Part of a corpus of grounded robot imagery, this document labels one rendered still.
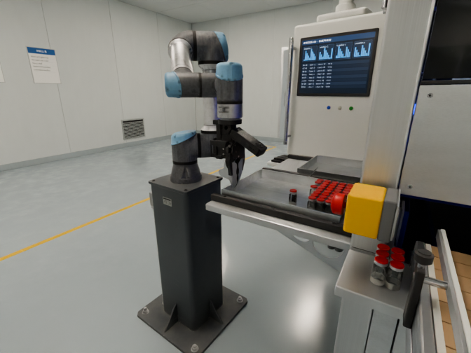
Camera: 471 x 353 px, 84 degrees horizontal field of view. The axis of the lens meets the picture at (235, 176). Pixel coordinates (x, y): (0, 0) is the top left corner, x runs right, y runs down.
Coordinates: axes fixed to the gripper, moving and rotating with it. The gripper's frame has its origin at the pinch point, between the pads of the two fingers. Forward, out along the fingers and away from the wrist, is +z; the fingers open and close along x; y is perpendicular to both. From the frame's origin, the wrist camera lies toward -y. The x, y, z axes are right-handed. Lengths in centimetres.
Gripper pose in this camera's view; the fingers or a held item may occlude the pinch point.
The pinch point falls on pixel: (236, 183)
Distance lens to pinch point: 82.5
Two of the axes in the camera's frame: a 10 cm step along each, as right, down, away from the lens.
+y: -8.5, -1.6, 5.1
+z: 0.1, 9.5, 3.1
